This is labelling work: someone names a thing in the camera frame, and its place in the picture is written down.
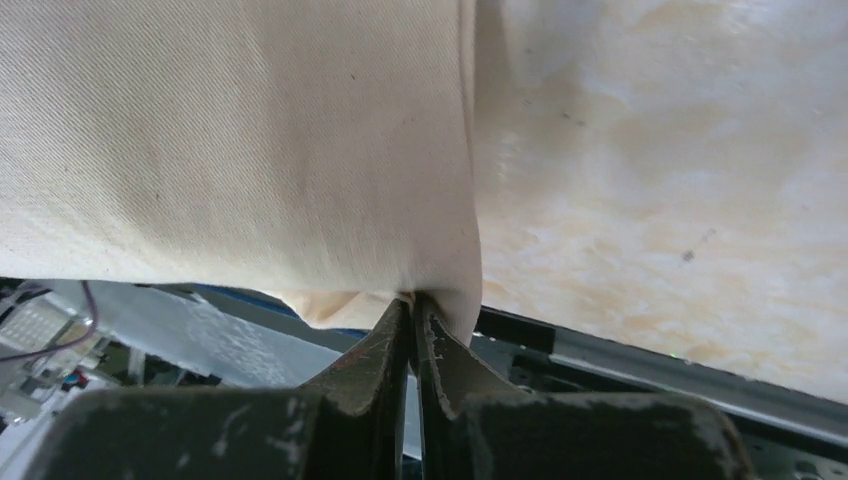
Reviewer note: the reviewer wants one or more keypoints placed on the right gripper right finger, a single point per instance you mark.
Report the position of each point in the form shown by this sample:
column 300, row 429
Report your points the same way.
column 477, row 425

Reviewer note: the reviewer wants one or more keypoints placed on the beige cloth drape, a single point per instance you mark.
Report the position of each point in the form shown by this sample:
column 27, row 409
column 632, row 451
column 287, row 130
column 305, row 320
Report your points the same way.
column 289, row 147

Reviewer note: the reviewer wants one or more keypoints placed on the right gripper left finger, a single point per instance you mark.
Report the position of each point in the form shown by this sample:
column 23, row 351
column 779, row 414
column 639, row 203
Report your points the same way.
column 346, row 422

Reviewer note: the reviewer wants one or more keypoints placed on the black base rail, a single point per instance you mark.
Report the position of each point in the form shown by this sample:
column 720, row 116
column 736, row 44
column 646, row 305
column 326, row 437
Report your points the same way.
column 789, row 434

